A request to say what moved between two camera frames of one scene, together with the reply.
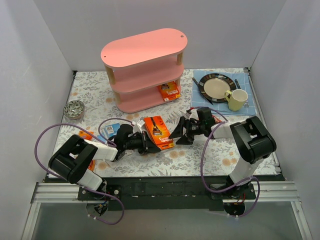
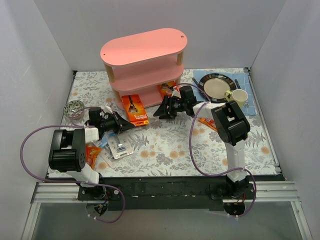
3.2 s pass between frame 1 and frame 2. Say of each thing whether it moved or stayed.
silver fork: stayed
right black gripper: moved
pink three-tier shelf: stayed
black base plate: stayed
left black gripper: moved
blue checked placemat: stayed
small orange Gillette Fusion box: moved
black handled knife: stayed
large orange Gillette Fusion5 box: stayed
